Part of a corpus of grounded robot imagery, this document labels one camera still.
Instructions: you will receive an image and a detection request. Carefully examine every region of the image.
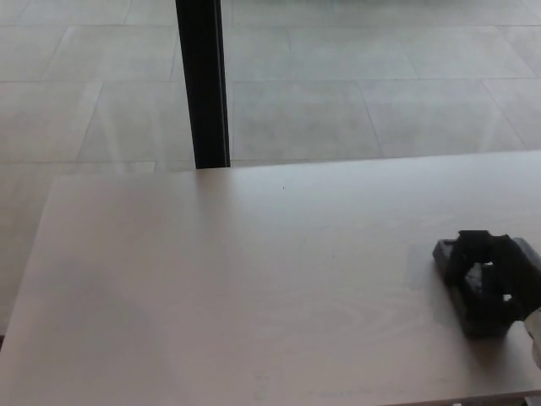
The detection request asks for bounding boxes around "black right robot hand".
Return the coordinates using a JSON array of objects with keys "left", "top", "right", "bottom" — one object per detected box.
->
[{"left": 445, "top": 229, "right": 541, "bottom": 326}]

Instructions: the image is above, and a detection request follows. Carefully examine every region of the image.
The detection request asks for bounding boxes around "dark grey speckled board eraser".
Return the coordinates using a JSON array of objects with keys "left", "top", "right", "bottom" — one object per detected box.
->
[{"left": 431, "top": 236, "right": 541, "bottom": 338}]

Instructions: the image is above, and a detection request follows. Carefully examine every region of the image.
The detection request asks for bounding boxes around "black metal window frame post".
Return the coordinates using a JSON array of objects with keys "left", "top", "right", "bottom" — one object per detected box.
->
[{"left": 175, "top": 0, "right": 232, "bottom": 170}]

